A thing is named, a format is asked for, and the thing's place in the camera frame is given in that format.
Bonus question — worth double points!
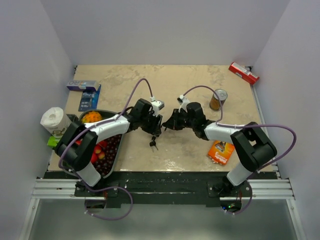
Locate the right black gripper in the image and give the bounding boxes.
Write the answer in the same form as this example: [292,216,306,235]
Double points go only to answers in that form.
[164,108,196,131]

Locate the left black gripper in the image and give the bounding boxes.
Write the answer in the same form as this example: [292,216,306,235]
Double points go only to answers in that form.
[139,110,162,135]

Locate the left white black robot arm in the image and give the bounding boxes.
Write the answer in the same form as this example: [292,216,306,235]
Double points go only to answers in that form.
[55,98,165,196]

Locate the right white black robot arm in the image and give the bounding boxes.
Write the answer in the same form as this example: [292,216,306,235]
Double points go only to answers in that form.
[162,102,277,197]

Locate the grey fruit tray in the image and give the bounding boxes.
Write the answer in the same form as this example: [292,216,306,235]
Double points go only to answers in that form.
[79,109,123,178]

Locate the tin can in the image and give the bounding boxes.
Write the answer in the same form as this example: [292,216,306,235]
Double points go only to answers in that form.
[209,89,228,111]

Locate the orange flower pineapple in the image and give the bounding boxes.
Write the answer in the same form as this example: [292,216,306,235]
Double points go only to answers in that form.
[80,110,103,124]

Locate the blue blister pack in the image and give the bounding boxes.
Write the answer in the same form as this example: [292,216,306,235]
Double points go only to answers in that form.
[78,85,101,112]

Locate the small peach fruits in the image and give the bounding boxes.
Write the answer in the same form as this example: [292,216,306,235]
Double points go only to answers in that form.
[90,140,108,164]

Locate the orange blister pack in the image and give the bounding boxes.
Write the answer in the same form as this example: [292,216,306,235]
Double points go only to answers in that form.
[207,140,235,166]

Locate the purple grapes bunch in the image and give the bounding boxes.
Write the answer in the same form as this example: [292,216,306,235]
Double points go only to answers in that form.
[92,134,122,177]

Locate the blue white box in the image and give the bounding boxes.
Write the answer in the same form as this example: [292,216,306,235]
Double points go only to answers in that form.
[66,80,100,92]

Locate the paper towel roll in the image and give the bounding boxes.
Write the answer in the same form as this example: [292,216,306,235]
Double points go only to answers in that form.
[40,107,72,139]

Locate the red cardboard box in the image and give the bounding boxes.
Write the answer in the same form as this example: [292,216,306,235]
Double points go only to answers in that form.
[228,62,260,85]

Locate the green box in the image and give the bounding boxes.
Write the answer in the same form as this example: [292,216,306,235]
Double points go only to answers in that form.
[47,136,61,149]

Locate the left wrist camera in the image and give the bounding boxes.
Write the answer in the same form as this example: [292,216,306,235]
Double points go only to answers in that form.
[150,96,165,117]

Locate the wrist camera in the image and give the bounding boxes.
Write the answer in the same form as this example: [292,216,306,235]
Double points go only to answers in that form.
[150,96,165,117]
[177,94,190,113]

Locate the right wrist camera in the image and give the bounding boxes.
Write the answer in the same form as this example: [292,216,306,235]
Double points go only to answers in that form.
[177,94,190,113]

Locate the aluminium rail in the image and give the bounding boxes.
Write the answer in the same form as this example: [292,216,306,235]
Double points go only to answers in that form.
[31,179,295,200]

